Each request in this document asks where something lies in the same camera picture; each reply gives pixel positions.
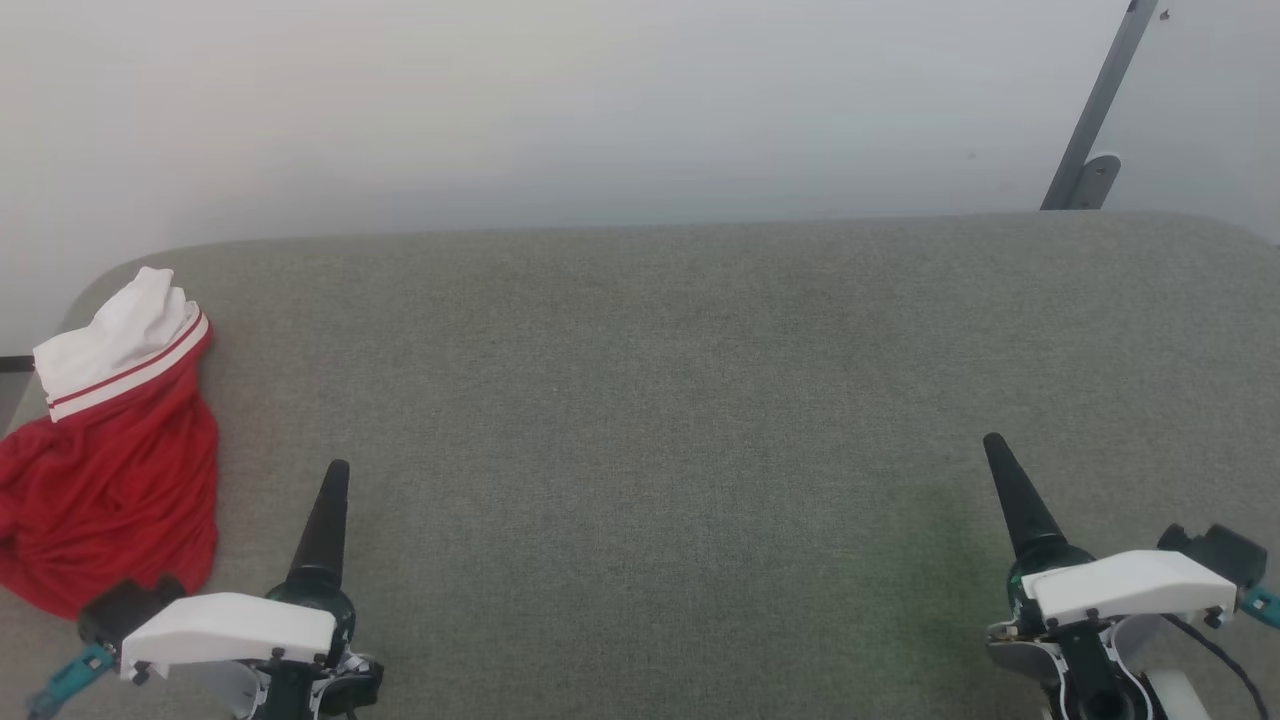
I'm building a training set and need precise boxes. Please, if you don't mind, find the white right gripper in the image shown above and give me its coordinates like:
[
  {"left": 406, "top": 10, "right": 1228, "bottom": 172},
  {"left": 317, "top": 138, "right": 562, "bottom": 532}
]
[{"left": 983, "top": 432, "right": 1241, "bottom": 631}]

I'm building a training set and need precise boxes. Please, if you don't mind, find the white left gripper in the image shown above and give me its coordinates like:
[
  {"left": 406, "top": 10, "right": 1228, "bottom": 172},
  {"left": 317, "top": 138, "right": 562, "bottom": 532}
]
[{"left": 118, "top": 460, "right": 359, "bottom": 685}]

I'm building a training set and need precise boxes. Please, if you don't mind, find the red and white jersey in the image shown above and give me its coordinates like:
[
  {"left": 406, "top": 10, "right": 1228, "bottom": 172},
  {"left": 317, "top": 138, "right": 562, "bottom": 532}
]
[{"left": 0, "top": 266, "right": 221, "bottom": 621}]

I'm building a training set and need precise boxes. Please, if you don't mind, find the grey fabric sofa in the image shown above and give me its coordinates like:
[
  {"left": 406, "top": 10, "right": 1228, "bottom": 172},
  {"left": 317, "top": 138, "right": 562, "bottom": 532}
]
[{"left": 0, "top": 212, "right": 1280, "bottom": 720}]

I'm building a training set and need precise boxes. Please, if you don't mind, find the black framed grey panel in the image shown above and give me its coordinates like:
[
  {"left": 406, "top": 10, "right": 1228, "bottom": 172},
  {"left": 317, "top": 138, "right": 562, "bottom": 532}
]
[{"left": 0, "top": 356, "right": 37, "bottom": 433}]

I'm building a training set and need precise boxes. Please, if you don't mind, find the grey metal bar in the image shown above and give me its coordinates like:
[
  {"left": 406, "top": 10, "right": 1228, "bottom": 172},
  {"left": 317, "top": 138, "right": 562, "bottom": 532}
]
[{"left": 1040, "top": 0, "right": 1161, "bottom": 212}]

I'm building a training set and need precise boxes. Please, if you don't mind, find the right cable with teal plug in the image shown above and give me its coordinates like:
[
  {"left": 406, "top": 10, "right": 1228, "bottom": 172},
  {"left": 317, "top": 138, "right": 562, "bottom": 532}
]
[{"left": 1165, "top": 584, "right": 1280, "bottom": 720}]

